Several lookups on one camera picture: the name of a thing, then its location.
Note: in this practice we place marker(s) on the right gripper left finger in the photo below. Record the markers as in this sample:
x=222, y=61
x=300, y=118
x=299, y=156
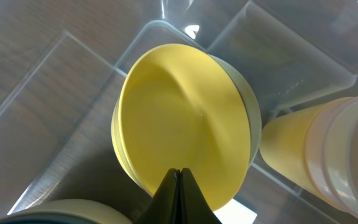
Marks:
x=164, y=207

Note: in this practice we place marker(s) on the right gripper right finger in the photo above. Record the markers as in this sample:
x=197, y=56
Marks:
x=192, y=206

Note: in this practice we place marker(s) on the cream large bowl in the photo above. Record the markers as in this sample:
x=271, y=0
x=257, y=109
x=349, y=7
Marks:
x=68, y=211

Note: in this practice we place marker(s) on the yellow small bowl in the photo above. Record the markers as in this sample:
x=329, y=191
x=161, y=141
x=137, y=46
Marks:
x=178, y=108

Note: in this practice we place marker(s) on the yellow cup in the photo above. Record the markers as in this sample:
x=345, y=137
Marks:
x=283, y=146

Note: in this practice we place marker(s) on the pink cup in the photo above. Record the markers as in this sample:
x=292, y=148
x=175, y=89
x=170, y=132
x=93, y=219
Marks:
x=315, y=154

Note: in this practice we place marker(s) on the cream cup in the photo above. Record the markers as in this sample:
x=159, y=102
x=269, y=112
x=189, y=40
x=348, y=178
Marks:
x=341, y=154

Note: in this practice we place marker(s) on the grey small bowl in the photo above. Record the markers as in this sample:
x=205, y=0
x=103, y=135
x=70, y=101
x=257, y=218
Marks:
x=251, y=105

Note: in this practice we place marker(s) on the white label in bin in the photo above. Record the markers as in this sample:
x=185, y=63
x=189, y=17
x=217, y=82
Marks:
x=235, y=213

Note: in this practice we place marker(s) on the clear plastic storage bin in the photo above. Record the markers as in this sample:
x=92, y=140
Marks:
x=63, y=64

